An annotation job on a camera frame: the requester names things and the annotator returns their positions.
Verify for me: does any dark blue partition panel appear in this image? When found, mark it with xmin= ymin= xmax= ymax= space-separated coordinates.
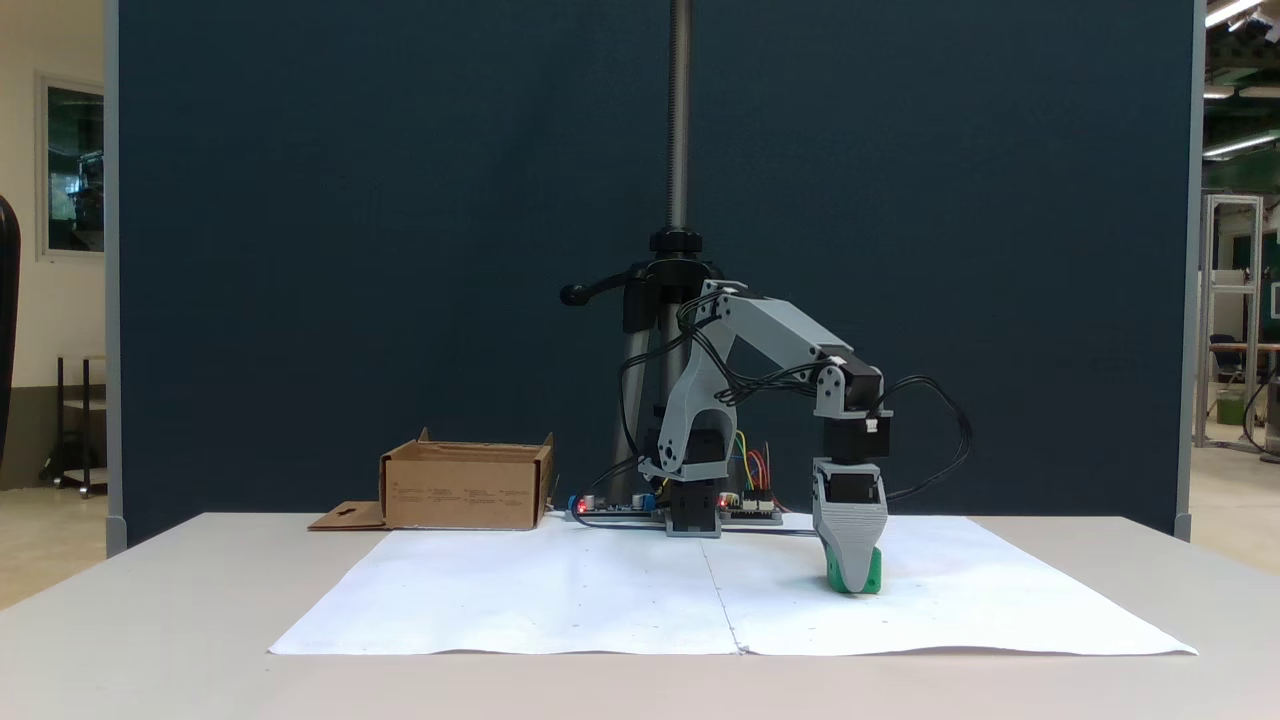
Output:
xmin=105 ymin=0 xmax=1201 ymax=549

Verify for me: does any aluminium frame rack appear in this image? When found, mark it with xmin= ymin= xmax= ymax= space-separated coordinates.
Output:
xmin=1195 ymin=194 xmax=1267 ymax=451

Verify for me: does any blue circuit board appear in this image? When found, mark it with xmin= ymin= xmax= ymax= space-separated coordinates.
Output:
xmin=563 ymin=490 xmax=669 ymax=522

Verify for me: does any black rounded object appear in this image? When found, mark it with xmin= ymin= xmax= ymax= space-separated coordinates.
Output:
xmin=0 ymin=195 xmax=23 ymax=471

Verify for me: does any black shelf cart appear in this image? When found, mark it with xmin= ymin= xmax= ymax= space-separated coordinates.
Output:
xmin=40 ymin=355 xmax=109 ymax=499

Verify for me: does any white paper sheet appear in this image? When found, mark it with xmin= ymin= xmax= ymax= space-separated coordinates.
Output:
xmin=268 ymin=513 xmax=1199 ymax=658

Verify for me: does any grey ribbed wide gripper finger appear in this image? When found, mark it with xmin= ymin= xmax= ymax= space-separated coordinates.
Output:
xmin=812 ymin=503 xmax=889 ymax=594

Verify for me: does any framed wall window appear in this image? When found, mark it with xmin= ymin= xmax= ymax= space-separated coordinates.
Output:
xmin=37 ymin=72 xmax=107 ymax=263

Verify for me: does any brown cardboard box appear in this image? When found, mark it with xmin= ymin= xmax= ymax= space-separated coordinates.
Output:
xmin=308 ymin=428 xmax=556 ymax=532

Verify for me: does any black gripper servo cable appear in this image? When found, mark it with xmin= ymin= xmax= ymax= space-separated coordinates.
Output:
xmin=878 ymin=375 xmax=974 ymax=501

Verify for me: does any black tripod with metal pole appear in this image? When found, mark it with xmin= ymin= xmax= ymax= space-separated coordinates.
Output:
xmin=558 ymin=0 xmax=746 ymax=506

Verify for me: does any green die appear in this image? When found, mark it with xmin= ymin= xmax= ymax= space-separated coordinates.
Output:
xmin=823 ymin=545 xmax=884 ymax=597

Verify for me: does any circuit board with jumper wires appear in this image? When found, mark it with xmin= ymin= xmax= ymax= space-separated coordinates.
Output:
xmin=720 ymin=492 xmax=785 ymax=527

